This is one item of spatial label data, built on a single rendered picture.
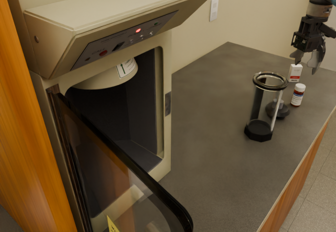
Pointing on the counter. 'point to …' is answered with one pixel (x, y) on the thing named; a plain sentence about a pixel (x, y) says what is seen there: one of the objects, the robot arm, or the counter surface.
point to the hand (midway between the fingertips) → (306, 66)
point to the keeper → (167, 103)
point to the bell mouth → (110, 76)
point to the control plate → (100, 45)
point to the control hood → (105, 19)
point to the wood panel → (26, 144)
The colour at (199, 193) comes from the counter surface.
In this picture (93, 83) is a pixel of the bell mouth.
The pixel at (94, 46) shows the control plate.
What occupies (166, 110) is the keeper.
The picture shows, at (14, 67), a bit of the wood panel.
